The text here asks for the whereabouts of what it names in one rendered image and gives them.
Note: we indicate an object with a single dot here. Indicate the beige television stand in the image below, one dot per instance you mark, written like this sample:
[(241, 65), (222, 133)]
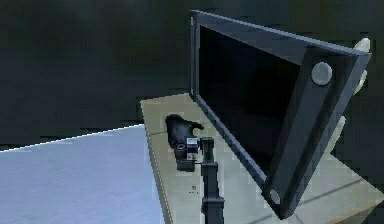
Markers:
[(240, 200)]

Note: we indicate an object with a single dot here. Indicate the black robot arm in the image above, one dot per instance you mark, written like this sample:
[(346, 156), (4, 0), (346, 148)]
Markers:
[(210, 186)]

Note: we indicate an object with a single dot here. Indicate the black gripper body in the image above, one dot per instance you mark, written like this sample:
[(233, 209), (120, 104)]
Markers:
[(182, 156)]

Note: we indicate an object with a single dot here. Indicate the black plastic art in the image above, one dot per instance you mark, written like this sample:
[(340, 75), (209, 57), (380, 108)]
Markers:
[(176, 128)]

